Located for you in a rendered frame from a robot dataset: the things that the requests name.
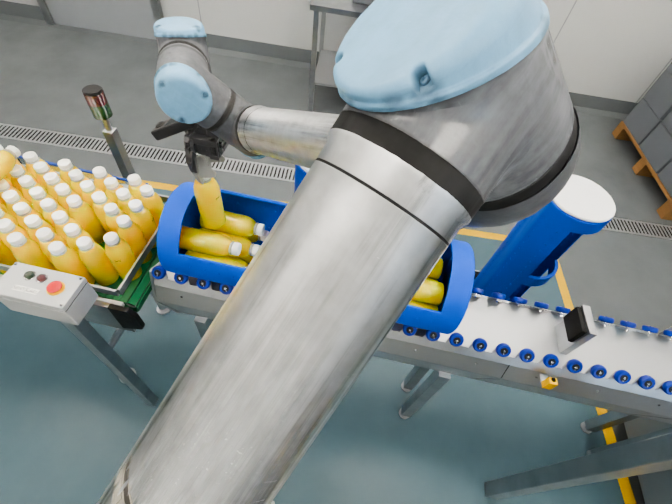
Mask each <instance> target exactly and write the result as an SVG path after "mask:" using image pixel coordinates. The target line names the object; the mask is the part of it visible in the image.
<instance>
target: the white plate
mask: <svg viewBox="0 0 672 504"><path fill-rule="evenodd" d="M553 202H554V203H555V204H556V205H557V206H558V207H559V208H560V209H561V210H563V211H564V212H566V213H567V214H569V215H571V216H573V217H575V218H577V219H580V220H583V221H586V222H592V223H601V222H606V221H608V220H610V219H611V218H612V217H613V216H614V215H615V212H616V207H615V203H614V201H613V199H612V198H611V196H610V195H609V194H608V193H607V192H606V191H605V190H604V189H603V188H602V187H601V186H599V185H598V184H596V183H594V182H593V181H591V180H589V179H586V178H584V177H581V176H577V175H573V174H572V175H571V177H570V179H569V180H568V182H567V184H566V186H565V187H564V188H563V189H562V191H561V192H560V193H559V194H558V195H557V196H556V197H555V198H554V199H553Z"/></svg>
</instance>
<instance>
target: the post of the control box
mask: <svg viewBox="0 0 672 504"><path fill-rule="evenodd" d="M60 322H61V321H60ZM61 323H62V324H64V325H65V326H66V327H67V328H68V329H69V330H70V331H71V332H72V333H73V334H74V335H75V336H76V337H77V338H78V339H79V340H80V341H81V342H82V343H83V344H84V345H85V346H87V347H88V348H89V349H90V350H91V351H92V352H93V353H94V354H95V355H96V356H97V357H98V358H99V359H100V360H101V361H102V362H103V363H104V364H105V365H106V366H107V367H109V368H110V369H111V370H112V371H113V372H114V373H115V374H116V375H117V376H118V377H119V378H120V379H121V380H122V381H123V382H124V383H125V384H126V385H127V386H128V387H129V388H131V389H132V390H133V391H134V392H135V393H136V394H137V395H138V396H139V397H140V398H141V399H142V400H143V401H144V402H145V403H146V404H147V405H151V406H155V405H156V403H157V401H158V399H159V398H158V397H157V396H156V395H155V394H154V393H153V392H152V391H151V390H150V389H149V388H148V387H147V386H146V384H145V383H144V382H143V381H142V380H141V379H140V378H139V377H138V376H137V375H136V374H135V372H134V371H133V370H132V369H131V368H130V367H129V366H128V365H127V364H126V363H125V362H124V360H123V359H122V358H121V357H120V356H119V355H118V354H117V353H116V352H115V351H114V350H113V349H112V347H111V346H110V345H109V344H108V343H107V342H106V341H105V340H104V339H103V338H102V337H101V335H100V334H99V333H98V332H97V331H96V330H95V329H94V328H93V327H92V326H91V325H90V324H89V322H88V321H87V320H86V319H85V318H83V320H82V321H81V323H80V324H79V325H74V324H70V323H65V322H61Z"/></svg>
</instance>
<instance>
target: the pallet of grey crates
mask: <svg viewBox="0 0 672 504"><path fill-rule="evenodd" d="M612 134H613V136H614V138H615V139H619V140H626V141H632V142H633V144H634V146H635V147H636V149H637V151H638V152H639V154H640V155H641V157H642V158H641V159H640V160H639V161H638V162H637V163H636V164H635V165H634V166H633V167H632V169H633V171H634V173H635V174H636V175H639V176H645V177H652V178H655V180H656V181H657V183H658V185H659V186H660V188H661V190H662V191H663V193H664V194H665V196H666V198H667V199H668V200H667V201H666V202H665V203H664V204H663V205H662V206H660V207H659V208H658V209H657V210H656V211H657V213H658V214H659V216H660V218H661V219H665V220H671V221H672V62H671V63H670V65H669V66H668V67H667V68H666V70H665V71H664V72H663V73H662V74H661V76H660V77H659V78H658V79H657V80H656V82H655V83H654V84H653V85H652V87H651V88H650V89H649V90H648V91H647V93H646V94H645V95H644V98H642V99H641V100H640V101H639V103H638V104H637V105H636V106H635V107H634V109H633V110H632V111H631V112H630V114H629V115H628V116H627V117H626V119H625V120H624V121H621V122H620V123H619V125H618V126H617V127H616V128H615V129H614V131H613V132H612Z"/></svg>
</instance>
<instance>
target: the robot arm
mask: <svg viewBox="0 0 672 504"><path fill-rule="evenodd" d="M549 24H550V15H549V11H548V8H547V6H546V4H545V3H544V2H543V1H542V0H375V1H374V2H373V3H372V4H371V5H370V6H369V7H368V8H367V9H366V10H365V11H364V12H363V13H362V14H361V15H360V16H359V18H358V19H357V20H356V21H355V23H354V24H353V25H352V27H351V28H350V29H349V31H348V32H347V34H346V36H345V37H344V39H343V41H342V43H341V45H340V47H339V49H338V52H337V54H336V57H335V62H336V65H335V66H334V69H333V75H334V81H335V84H336V86H337V88H338V93H339V95H340V97H341V98H342V99H343V100H344V101H345V102H346V105H345V107H344V108H343V110H342V111H341V113H340V115H339V114H329V113H319V112H309V111H299V110H289V109H278V108H268V107H265V106H262V105H252V104H251V103H249V102H248V101H247V100H245V99H244V98H243V97H241V96H240V95H239V94H237V93H236V92H235V91H234V90H232V89H231V88H230V87H228V86H227V85H226V84H224V83H223V82H222V81H221V80H219V79H218V78H217V77H215V76H214V75H213V74H212V71H211V65H210V59H209V53H208V47H207V40H206V37H207V35H206V33H205V29H204V26H203V24H202V23H201V22H200V21H198V20H196V19H193V18H189V17H167V18H163V19H160V20H158V21H156V22H155V23H154V26H153V28H154V37H156V41H157V45H158V59H157V68H156V74H155V77H154V90H155V96H156V100H157V102H158V105H159V106H160V108H161V109H162V110H163V112H164V113H165V114H167V115H168V116H169V117H170V119H167V120H165V121H161V122H159V123H157V124H156V126H155V128H154V129H153V130H152V131H151V134H152V135H153V136H154V138H155V139H156V140H161V139H164V138H167V137H169V136H172V135H175V134H178V133H180V132H183V131H184V132H185V134H184V147H185V148H184V149H185V158H186V162H187V165H188V167H189V169H190V171H191V172H192V174H193V175H194V177H195V178H196V179H197V180H198V182H199V183H201V184H204V179H203V178H214V177H216V172H215V171H214V170H213V169H211V162H224V161H225V157H224V156H223V155H222V154H223V152H224V151H225V150H226V148H227V146H228V144H230V145H231V146H233V147H234V148H236V149H237V150H239V151H240V152H241V153H242V154H243V155H245V156H247V157H250V158H252V159H261V158H264V157H266V156H267V157H271V158H274V159H278V160H281V161H285V162H288V163H292V164H295V165H299V166H302V167H306V168H309V171H308V172H307V174H306V176H305V177H304V179H303V180H302V182H301V183H300V185H299V187H298V188H297V190H296V191H295V193H294V194H293V196H292V198H291V199H290V201H289V202H288V204H287V205H286V207H285V209H284V210H283V212H282V213H281V215H280V216H279V218H278V220H277V221H276V223H275V224H274V226H273V228H272V229H271V231H270V232H269V234H268V235H267V237H266V239H265V240H264V242H263V243H262V245H261V246H260V248H259V250H258V251H257V253H256V254H255V256H254V257H253V259H252V261H251V262H250V264H249V265H248V267H247V268H246V270H245V272H244V273H243V275H242V276H241V278H240V279H239V281H238V283H237V284H236V286H235V287H234V289H233V290H232V292H231V294H230V295H229V297H228V298H227V300H226V301H225V303H224V305H223V306H222V308H221V309H220V311H219V312H218V314H217V316H216V317H215V319H214V320H213V322H212V323H211V325H210V327H209V328H208V330H207V331H206V333H205V334H204V336H203V338H202V339H201V341H200V342H199V344H198V345H197V347H196V349H195V350H194V352H193V353H192V355H191V356H190V358H189V360H188V361H187V363H186V364H185V366H184V367H183V369H182V371H181V372H180V374H179V375H178V377H177V378H176V380H175V382H174V383H173V385H172V386H171V388H170V389H169V391H168V393H167V394H166V396H165V397H164V399H163V400H162V402H161V404H160V405H159V407H158V408H157V410H156V411H155V413H154V415H153V416H152V418H151V419H150V421H149V422H148V424H147V426H146V427H145V429H144V430H143V432H142V434H141V435H140V437H139V438H138V440H137V441H136V443H135V445H134V446H133V448H132V449H131V451H130V452H129V454H128V456H127V457H126V459H125V460H124V462H123V463H122V465H121V467H120V468H119V470H118V471H117V473H116V474H115V476H114V478H113V479H112V481H111V482H110V484H109V485H108V487H107V489H106V490H105V492H104V493H103V495H102V496H101V498H100V500H99V501H98V503H97V504H271V502H272V501H273V499H274V498H275V497H276V495H277V494H278V492H279V491H280V489H281V488H282V486H283V485H284V484H285V482H286V481H287V479H288V478H289V476H290V475H291V473H292V472H293V470H294V469H295V468H296V466H297V465H298V463H299V462H300V460H301V459H302V457H303V456H304V455H305V453H306V452H307V450H308V449H309V447H310V446H311V444H312V443H313V442H314V440H315V439H316V437H317V436H318V434H319V433H320V431H321V430H322V429H323V427H324V426H325V424H326V423H327V421H328V420H329V418H330V417H331V416H332V414H333V413H334V411H335V410H336V408H337V407H338V405H339V404H340V403H341V401H342V400H343V398H344V397H345V395H346V394H347V392H348V391H349V389H350V388H351V387H352V385H353V384H354V382H355V381H356V379H357V378H358V376H359V375H360V374H361V372H362V371H363V369H364V368H365V366H366V365H367V363H368V362H369V361H370V359H371V358H372V356H373V355H374V353H375V352H376V350H377V349H378V348H379V346H380V345H381V343H382V342H383V340H384V339H385V337H386V336H387V335H388V333H389V332H390V330H391V329H392V327H393V326H394V324H395V323H396V321H397V320H398V319H399V317H400V316H401V314H402V313H403V311H404V310H405V308H406V307H407V306H408V304H409V303H410V301H411V300H412V298H413V297H414V295H415V294H416V293H417V291H418V290H419V288H420V287H421V285H422V284H423V282H424V281H425V280H426V278H427V277H428V275H429V274H430V272H431V271H432V269H433V268H434V267H435V265H436V264H437V262H438V261H439V259H440V258H441V256H442V255H443V253H444V252H445V251H446V249H447V248H448V246H449V245H450V243H451V242H452V240H453V239H454V238H455V236H456V235H457V233H458V232H459V230H460V229H462V228H464V227H473V228H487V227H499V226H504V225H507V224H511V223H514V222H517V221H521V220H523V219H525V218H527V217H529V216H531V215H533V214H535V213H536V212H538V211H539V210H541V209H542V208H543V207H545V206H546V205H547V204H549V203H550V202H551V201H553V199H554V198H555V197H556V196H557V195H558V194H559V193H560V192H561V191H562V189H563V188H564V187H565V186H566V184H567V182H568V180H569V179H570V177H571V175H572V174H573V172H574V170H575V167H576V163H577V160H578V157H579V153H580V150H581V129H580V124H579V119H578V116H577V113H576V110H575V108H574V107H573V104H572V101H571V98H570V94H569V91H568V88H567V85H566V82H565V78H564V75H563V72H562V69H561V65H560V62H559V59H558V56H557V52H556V49H555V46H554V43H553V39H552V36H551V33H550V30H549ZM196 153H198V154H201V155H198V156H197V154H196Z"/></svg>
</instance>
